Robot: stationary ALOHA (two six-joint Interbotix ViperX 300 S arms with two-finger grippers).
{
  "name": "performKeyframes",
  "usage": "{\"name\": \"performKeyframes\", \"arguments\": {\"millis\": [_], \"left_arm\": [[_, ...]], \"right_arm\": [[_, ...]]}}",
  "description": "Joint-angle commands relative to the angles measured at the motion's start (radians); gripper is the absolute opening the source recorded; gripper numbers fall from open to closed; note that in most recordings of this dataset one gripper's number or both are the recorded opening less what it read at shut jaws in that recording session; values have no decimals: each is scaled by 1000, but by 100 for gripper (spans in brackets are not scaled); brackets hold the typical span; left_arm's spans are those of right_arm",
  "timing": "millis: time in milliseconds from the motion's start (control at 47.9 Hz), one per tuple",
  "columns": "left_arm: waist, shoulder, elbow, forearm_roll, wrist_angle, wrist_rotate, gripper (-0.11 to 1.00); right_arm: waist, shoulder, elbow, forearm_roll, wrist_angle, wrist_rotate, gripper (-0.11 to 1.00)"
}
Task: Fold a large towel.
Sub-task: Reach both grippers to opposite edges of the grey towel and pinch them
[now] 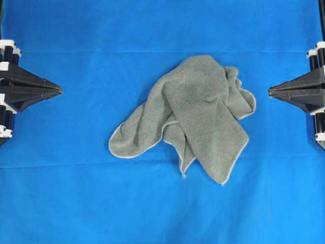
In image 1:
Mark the grey microfibre towel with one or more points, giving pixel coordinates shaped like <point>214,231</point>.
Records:
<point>196,108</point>

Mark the blue table cloth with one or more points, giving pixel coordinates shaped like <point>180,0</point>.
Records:
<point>60,183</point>

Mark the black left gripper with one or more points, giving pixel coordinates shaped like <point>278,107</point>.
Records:
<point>14,100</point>

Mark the black frame post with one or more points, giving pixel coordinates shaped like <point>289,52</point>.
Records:
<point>321,5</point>

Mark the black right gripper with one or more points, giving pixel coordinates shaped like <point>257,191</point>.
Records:
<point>311,80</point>

